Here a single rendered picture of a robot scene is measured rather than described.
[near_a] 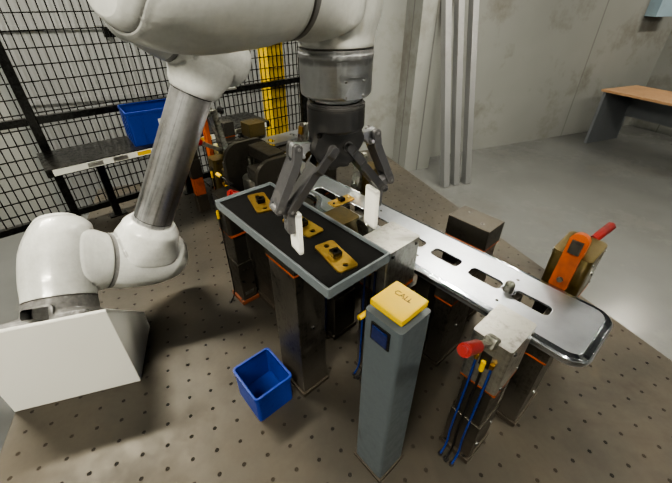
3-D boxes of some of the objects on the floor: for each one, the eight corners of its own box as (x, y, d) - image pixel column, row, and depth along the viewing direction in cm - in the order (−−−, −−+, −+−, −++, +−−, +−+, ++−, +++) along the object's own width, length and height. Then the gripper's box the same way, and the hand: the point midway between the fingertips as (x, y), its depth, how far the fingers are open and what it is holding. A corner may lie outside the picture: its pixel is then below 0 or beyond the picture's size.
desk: (614, 136, 467) (636, 85, 431) (725, 171, 373) (766, 108, 338) (580, 142, 448) (601, 89, 412) (689, 180, 354) (728, 115, 319)
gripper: (252, 118, 37) (272, 276, 48) (429, 91, 48) (410, 225, 59) (230, 103, 42) (253, 249, 54) (393, 82, 53) (383, 207, 65)
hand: (336, 230), depth 56 cm, fingers open, 13 cm apart
